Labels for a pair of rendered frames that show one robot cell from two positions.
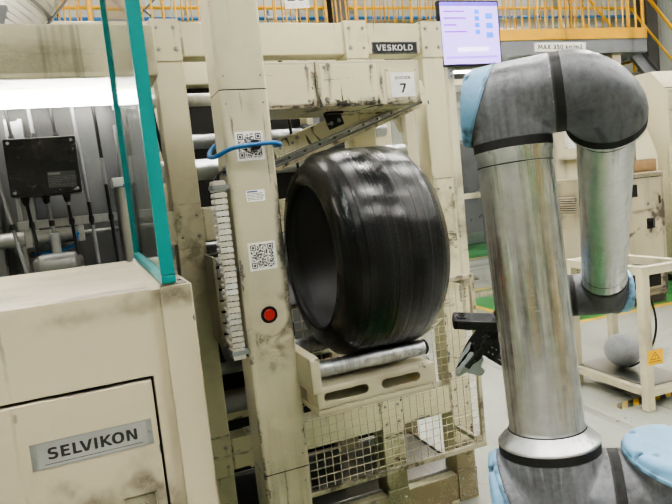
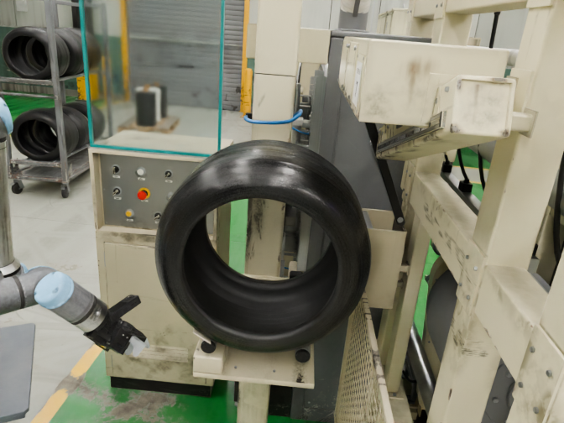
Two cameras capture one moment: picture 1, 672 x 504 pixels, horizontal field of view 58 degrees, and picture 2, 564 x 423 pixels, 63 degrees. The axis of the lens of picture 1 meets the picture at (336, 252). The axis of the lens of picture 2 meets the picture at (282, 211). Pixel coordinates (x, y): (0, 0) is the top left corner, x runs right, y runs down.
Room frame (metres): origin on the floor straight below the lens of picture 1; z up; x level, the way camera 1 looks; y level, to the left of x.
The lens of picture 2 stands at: (2.32, -1.18, 1.78)
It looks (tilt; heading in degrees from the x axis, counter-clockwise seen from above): 21 degrees down; 113
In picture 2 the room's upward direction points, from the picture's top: 5 degrees clockwise
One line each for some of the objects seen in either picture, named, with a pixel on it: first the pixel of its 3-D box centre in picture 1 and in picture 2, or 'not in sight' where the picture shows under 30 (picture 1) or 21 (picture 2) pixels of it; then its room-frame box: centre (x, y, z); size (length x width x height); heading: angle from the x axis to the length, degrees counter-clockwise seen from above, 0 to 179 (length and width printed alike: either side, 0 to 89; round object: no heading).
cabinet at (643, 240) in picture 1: (608, 240); not in sight; (5.81, -2.63, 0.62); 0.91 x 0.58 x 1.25; 109
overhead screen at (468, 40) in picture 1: (469, 33); not in sight; (5.41, -1.34, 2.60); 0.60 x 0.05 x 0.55; 109
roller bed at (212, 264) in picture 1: (241, 295); (374, 257); (2.04, 0.33, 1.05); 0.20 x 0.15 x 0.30; 112
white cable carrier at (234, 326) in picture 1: (229, 270); not in sight; (1.60, 0.29, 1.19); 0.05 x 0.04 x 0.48; 22
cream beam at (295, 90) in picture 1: (324, 91); (399, 74); (2.09, -0.02, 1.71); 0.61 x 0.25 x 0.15; 112
